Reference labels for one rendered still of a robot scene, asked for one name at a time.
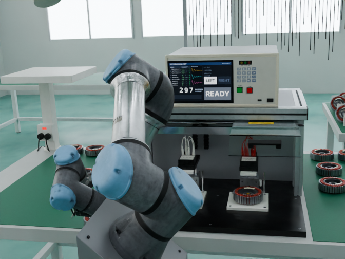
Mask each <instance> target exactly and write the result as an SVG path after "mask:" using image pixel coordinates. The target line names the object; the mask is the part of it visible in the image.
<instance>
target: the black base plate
mask: <svg viewBox="0 0 345 259"><path fill-rule="evenodd" d="M292 182H293V181H282V180H266V181H265V193H268V212H262V211H238V210H227V202H228V197H229V193H230V192H233V190H234V189H236V188H238V187H240V180H239V179H213V178H204V191H207V194H206V198H205V201H204V204H203V207H202V209H199V210H198V211H197V212H196V215H195V216H193V217H192V218H191V219H190V220H189V221H188V222H187V223H186V224H185V225H184V226H183V227H182V228H181V229H180V230H179V231H186V232H206V233H226V234H246V235H265V236H285V237H305V238H306V227H305V221H304V215H303V209H302V203H301V197H300V196H299V195H297V196H294V187H293V185H292Z"/></svg>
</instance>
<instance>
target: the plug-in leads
mask: <svg viewBox="0 0 345 259"><path fill-rule="evenodd" d="M189 137H191V136H189ZM189 137H188V139H186V136H185V137H183V139H185V151H184V149H183V146H181V148H182V149H181V151H182V155H190V148H189V141H190V140H191V141H192V144H193V152H192V155H195V144H194V141H193V139H192V137H191V139H190V140H189ZM183 139H182V144H183Z"/></svg>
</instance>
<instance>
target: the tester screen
mask: <svg viewBox="0 0 345 259"><path fill-rule="evenodd" d="M204 77H231V84H204ZM169 79H170V81H171V82H172V85H173V88H174V95H202V99H174V101H232V67H231V62H203V63H169ZM179 87H193V88H194V93H192V94H180V93H179ZM204 87H231V100H204Z"/></svg>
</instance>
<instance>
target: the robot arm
mask: <svg viewBox="0 0 345 259"><path fill-rule="evenodd" d="M103 80H104V81H105V82H106V83H108V84H110V93H111V95H112V97H113V98H114V110H113V123H112V137H111V143H110V144H108V145H106V146H105V147H104V148H103V149H102V150H101V151H100V153H99V154H98V156H97V158H96V160H95V165H94V166H93V169H92V172H88V173H87V172H86V170H85V167H84V165H83V162H82V160H81V157H80V154H79V153H78V151H77V149H76V148H75V147H74V146H72V145H63V146H61V147H59V148H58V149H57V150H56V151H55V152H54V154H53V158H54V162H55V164H56V170H55V176H54V180H53V184H52V187H51V191H50V193H51V194H50V204H51V205H52V206H53V207H54V208H55V209H57V210H63V211H68V210H71V211H72V217H73V216H75V215H77V216H85V217H92V216H93V214H94V213H95V212H96V210H97V209H98V208H99V207H100V205H101V204H102V203H103V202H104V200H105V199H106V198H108V199H110V200H114V201H116V202H119V203H121V204H123V205H125V206H127V207H129V208H131V209H133V210H132V211H130V212H128V213H127V214H125V215H123V216H121V217H119V218H118V219H116V220H115V221H114V223H113V224H112V225H111V226H110V228H109V238H110V241H111V243H112V245H113V247H114V248H115V250H116V252H117V253H118V254H119V255H120V256H121V257H122V258H123V259H161V257H162V255H163V253H164V250H165V248H166V246H167V244H168V242H169V241H170V239H171V238H172V237H173V236H174V235H175V234H176V233H177V232H178V231H179V230H180V229H181V228H182V227H183V226H184V225H185V224H186V223H187V222H188V221H189V220H190V219H191V218H192V217H193V216H195V215H196V212H197V211H198V210H199V209H200V208H201V206H202V205H203V195H202V193H201V191H200V189H199V187H198V186H197V184H196V183H195V182H194V180H193V179H192V178H191V177H190V176H189V175H188V174H187V173H186V172H185V171H183V170H182V169H181V168H179V167H172V168H170V169H169V170H168V172H167V171H165V170H163V169H161V168H160V167H158V166H156V165H154V164H153V163H152V153H151V150H150V148H149V146H150V145H151V143H152V141H153V140H154V138H155V136H156V134H157V133H158V131H159V129H160V128H161V127H164V126H166V124H167V122H168V121H169V119H170V116H171V114H172V111H173V107H174V97H175V96H174V88H173V85H172V82H171V81H170V79H169V77H168V76H167V75H166V74H165V73H163V72H161V71H160V70H158V69H157V68H155V67H154V66H152V65H151V64H149V63H148V62H146V61H145V60H143V59H142V58H140V57H139V56H137V55H136V54H135V53H133V52H131V51H130V50H128V49H123V50H121V51H120V52H119V53H118V54H117V55H116V56H115V57H114V58H113V60H112V61H111V62H110V64H109V65H108V67H107V68H106V70H105V72H104V74H103ZM92 187H94V188H95V189H93V188H92ZM72 208H73V210H72ZM72 217H71V218H72Z"/></svg>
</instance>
